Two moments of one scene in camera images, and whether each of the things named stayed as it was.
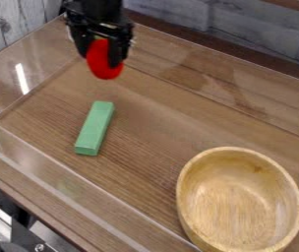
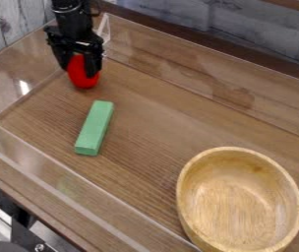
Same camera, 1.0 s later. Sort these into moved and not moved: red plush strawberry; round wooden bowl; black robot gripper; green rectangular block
Moved: red plush strawberry; black robot gripper
Not moved: round wooden bowl; green rectangular block
